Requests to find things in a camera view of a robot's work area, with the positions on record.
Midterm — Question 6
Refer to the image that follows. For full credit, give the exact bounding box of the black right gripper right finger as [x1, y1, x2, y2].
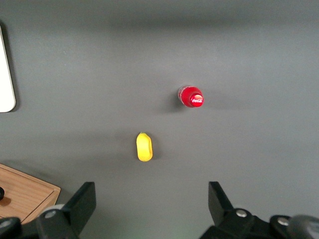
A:
[199, 181, 272, 239]

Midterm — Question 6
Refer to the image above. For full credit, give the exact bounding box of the cream plastic tray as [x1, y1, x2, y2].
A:
[0, 24, 16, 114]

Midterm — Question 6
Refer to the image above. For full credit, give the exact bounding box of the wooden drawer cabinet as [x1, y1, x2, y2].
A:
[0, 163, 61, 225]

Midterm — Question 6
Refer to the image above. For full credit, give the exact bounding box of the yellow lemon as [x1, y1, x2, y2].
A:
[136, 131, 154, 163]

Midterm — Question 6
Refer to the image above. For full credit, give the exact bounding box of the red cola bottle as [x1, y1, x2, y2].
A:
[177, 85, 205, 109]

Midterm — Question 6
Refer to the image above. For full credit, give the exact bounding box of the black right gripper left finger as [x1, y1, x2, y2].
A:
[36, 181, 97, 239]

